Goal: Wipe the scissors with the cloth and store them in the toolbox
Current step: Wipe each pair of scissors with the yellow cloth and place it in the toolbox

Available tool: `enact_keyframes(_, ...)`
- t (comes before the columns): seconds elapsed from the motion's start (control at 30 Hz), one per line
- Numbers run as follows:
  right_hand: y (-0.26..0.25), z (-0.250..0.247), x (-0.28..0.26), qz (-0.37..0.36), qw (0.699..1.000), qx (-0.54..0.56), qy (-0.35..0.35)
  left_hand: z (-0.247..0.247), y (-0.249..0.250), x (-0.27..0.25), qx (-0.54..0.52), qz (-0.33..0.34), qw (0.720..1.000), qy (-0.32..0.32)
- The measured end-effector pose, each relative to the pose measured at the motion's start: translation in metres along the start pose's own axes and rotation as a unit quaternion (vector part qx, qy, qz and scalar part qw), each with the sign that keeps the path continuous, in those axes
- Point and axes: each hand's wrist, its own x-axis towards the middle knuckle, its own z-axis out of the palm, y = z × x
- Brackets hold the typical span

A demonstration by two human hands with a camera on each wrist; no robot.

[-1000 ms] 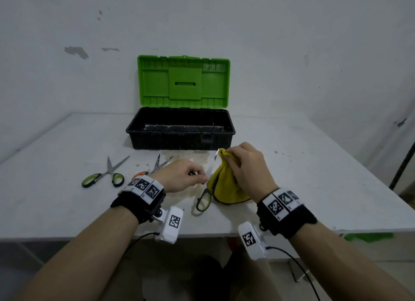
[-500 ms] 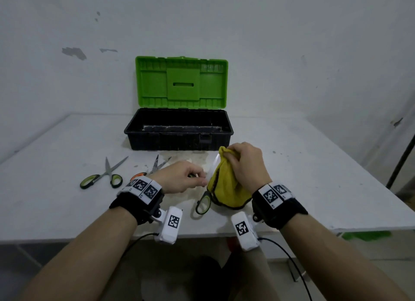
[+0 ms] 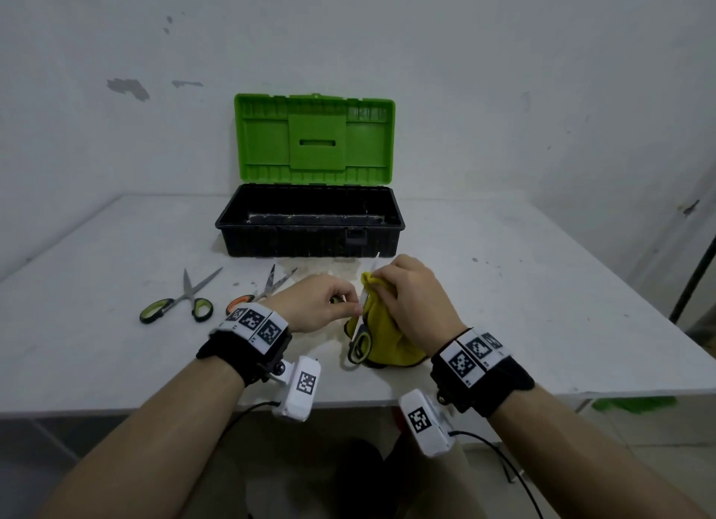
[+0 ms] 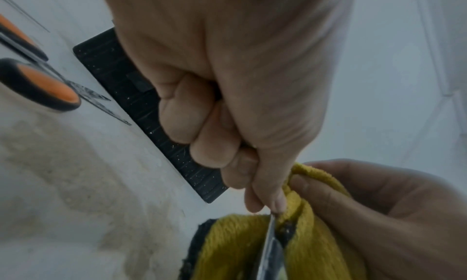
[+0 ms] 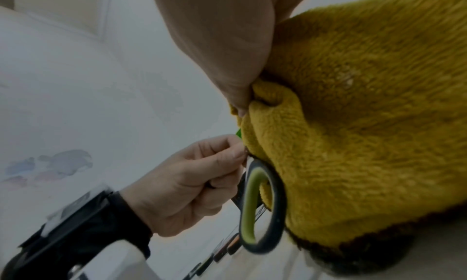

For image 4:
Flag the orange-handled scissors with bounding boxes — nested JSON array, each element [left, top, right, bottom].
[[0, 13, 132, 127]]

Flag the green lid black toolbox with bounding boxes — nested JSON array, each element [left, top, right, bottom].
[[72, 27, 230, 204]]

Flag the person's left hand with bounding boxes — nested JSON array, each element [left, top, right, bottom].
[[96, 0, 357, 215]]

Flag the person's right hand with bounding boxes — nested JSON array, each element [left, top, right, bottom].
[[287, 158, 467, 280]]

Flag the green-handled scissors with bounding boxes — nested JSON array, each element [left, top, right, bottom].
[[257, 212, 286, 280]]

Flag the yellow cloth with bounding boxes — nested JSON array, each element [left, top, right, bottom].
[[179, 162, 368, 280]]

